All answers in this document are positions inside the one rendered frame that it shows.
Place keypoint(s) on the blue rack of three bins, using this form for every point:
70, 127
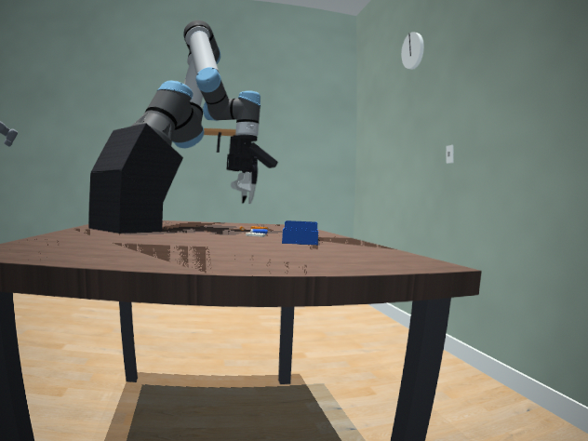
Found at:
300, 232

